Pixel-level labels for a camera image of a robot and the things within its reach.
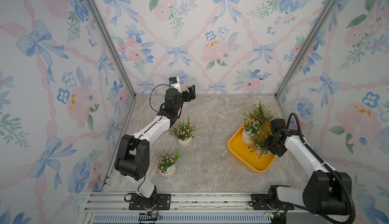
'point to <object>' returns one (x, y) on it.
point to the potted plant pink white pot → (250, 134)
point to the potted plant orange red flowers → (258, 147)
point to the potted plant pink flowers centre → (182, 131)
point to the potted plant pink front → (165, 161)
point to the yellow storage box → (240, 150)
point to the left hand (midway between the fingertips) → (189, 85)
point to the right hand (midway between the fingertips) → (269, 140)
